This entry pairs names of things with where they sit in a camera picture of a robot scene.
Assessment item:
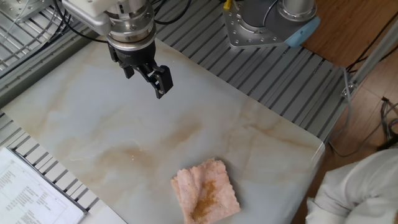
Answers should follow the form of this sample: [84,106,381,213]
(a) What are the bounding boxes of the white wrist mount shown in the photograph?
[61,0,121,24]

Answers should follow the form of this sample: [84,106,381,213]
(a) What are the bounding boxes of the marble pattern slab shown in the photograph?
[1,39,326,224]

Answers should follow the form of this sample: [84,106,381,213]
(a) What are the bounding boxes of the printed paper stack with table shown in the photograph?
[0,147,88,224]

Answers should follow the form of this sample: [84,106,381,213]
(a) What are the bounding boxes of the aluminium frame post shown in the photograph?
[341,18,398,98]

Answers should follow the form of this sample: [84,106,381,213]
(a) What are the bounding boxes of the grey floor cable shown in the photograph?
[328,67,398,158]

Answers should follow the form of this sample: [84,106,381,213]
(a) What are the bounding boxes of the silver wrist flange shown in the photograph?
[105,0,156,51]

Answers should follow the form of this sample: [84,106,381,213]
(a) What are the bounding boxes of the coloured wire bundle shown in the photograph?
[381,96,398,142]

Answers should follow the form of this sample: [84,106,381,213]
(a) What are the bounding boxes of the black cable bundle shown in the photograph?
[0,0,74,78]

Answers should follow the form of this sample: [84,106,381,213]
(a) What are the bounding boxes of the grey aluminium profile rail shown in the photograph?
[0,29,103,108]

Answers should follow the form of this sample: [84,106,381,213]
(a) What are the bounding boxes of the person's arm white sleeve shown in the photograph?
[306,147,398,224]

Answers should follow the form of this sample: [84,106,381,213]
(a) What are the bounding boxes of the pink fluffy cloth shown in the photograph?
[170,157,242,224]

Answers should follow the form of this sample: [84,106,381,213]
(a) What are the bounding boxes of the perforated silver metal plate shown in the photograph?
[0,0,53,24]

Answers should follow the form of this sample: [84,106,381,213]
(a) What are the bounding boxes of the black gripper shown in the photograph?
[107,40,174,100]

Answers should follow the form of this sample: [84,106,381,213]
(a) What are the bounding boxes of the black floor cables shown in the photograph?
[345,12,398,74]

